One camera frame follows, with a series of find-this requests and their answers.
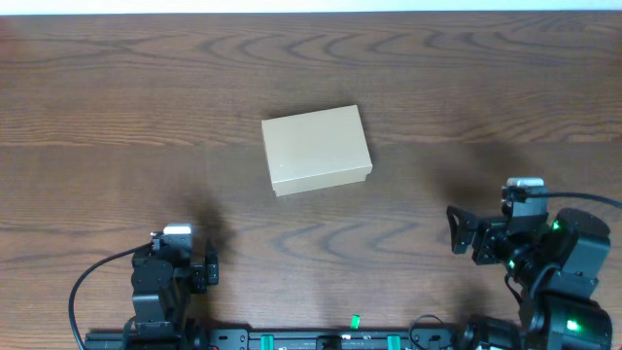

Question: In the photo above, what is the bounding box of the small green block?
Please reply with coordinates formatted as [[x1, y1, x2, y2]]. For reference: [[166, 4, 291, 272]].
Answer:
[[350, 315, 361, 331]]

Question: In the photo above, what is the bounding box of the black mounting rail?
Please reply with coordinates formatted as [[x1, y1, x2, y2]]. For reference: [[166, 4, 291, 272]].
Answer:
[[85, 318, 526, 350]]

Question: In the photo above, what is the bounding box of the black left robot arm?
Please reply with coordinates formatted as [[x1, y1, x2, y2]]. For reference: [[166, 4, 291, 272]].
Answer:
[[127, 243, 219, 349]]

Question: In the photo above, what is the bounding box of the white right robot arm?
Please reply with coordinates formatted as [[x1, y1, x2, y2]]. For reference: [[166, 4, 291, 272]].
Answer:
[[446, 206, 612, 349]]

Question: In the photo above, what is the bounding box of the cardboard box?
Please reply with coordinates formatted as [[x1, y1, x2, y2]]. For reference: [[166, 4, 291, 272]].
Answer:
[[261, 105, 373, 196]]

